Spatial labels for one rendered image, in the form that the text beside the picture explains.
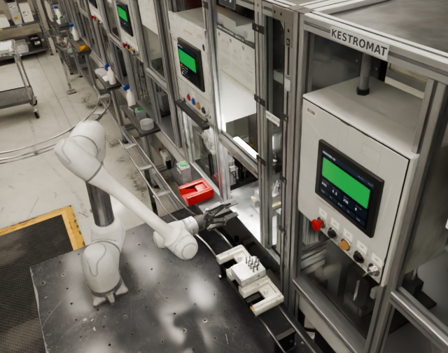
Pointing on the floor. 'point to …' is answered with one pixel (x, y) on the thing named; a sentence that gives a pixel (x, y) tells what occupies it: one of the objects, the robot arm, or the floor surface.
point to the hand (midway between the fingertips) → (232, 209)
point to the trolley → (16, 96)
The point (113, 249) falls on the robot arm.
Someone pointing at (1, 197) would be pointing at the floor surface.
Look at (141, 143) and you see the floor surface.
